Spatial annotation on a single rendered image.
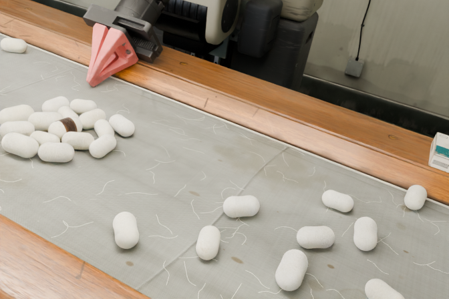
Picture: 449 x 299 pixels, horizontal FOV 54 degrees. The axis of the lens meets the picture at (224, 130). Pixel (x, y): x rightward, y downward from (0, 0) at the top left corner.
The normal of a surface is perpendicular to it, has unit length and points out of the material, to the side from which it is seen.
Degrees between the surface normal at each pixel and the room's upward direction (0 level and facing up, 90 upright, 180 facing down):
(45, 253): 0
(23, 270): 0
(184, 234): 0
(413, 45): 90
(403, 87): 88
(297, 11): 90
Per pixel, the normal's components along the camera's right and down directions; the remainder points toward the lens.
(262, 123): -0.19, -0.33
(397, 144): 0.16, -0.86
